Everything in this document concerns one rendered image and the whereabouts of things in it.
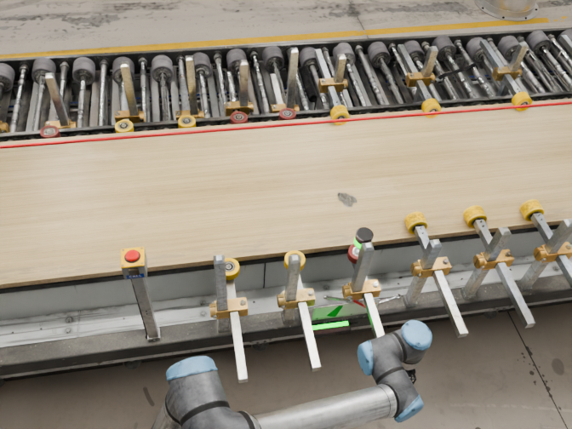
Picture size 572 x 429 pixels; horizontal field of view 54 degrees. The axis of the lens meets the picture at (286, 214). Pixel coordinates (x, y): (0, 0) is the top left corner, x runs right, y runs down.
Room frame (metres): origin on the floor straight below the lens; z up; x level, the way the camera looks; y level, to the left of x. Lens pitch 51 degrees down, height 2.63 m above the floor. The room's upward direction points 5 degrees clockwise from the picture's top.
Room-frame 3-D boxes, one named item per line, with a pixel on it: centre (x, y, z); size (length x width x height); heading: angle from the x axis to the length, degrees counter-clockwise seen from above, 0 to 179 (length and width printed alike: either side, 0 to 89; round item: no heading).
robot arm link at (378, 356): (0.72, -0.31, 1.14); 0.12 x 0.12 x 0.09; 26
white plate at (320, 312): (1.09, -0.26, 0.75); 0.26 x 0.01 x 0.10; 104
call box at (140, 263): (0.94, 0.45, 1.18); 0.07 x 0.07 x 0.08; 14
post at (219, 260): (1.00, 0.20, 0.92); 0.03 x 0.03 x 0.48; 14
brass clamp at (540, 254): (1.31, -1.03, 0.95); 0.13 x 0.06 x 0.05; 104
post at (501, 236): (1.25, -0.77, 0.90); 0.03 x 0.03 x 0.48; 14
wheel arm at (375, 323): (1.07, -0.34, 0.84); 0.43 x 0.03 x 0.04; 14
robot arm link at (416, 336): (0.78, -0.41, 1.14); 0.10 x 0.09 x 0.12; 116
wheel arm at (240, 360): (0.95, 0.15, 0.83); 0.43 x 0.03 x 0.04; 14
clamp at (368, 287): (1.13, -0.31, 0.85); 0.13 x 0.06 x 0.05; 104
